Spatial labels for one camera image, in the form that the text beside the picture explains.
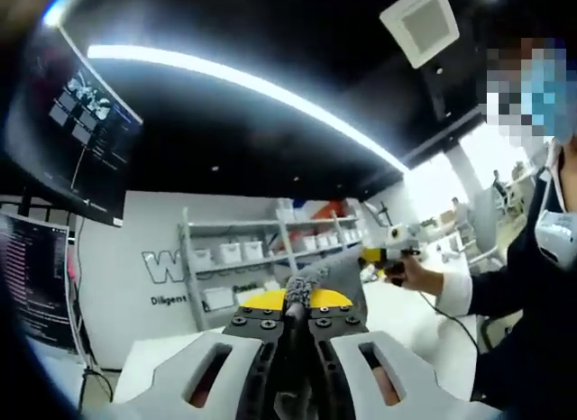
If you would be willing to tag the person's right hand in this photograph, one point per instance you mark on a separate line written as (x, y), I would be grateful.
(419, 276)

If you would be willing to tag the person's dark clothed torso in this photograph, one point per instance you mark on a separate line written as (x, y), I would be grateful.
(532, 312)

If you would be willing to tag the large black hanging monitor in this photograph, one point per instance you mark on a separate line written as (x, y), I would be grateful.
(76, 140)

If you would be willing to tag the dark monitor with purple text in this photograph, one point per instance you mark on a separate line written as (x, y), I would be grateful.
(36, 280)

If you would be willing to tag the black tripod stand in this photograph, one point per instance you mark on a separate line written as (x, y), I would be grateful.
(381, 215)

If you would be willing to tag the long ceiling light strip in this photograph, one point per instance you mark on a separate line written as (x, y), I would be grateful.
(252, 82)

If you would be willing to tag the grey towel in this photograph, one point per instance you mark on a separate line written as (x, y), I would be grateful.
(345, 276)

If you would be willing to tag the white ceiling air vent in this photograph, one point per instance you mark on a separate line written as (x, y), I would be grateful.
(421, 25)

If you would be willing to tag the grey metal shelf rack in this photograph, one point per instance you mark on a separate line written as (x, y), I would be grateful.
(270, 258)

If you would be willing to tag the grey chest-worn device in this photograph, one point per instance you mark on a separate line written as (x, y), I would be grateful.
(559, 230)

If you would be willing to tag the row of white storage boxes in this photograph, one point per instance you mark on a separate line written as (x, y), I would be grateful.
(245, 251)

